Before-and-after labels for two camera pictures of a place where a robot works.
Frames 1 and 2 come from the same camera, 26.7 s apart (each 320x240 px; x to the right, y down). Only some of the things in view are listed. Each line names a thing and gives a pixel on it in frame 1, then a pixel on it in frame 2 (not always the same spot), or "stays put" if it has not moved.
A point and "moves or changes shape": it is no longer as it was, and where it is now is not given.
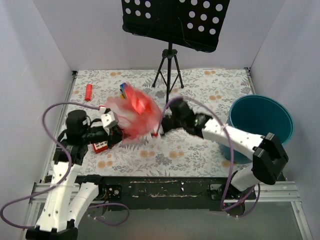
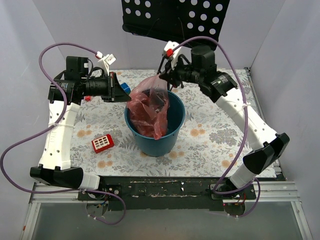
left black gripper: (114, 135) → (110, 86)
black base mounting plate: (171, 193) stays put
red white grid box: (100, 146) stays put
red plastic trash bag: (139, 115) moves or changes shape
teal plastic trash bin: (259, 114) → (150, 146)
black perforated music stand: (194, 24) stays put
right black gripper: (163, 123) → (173, 74)
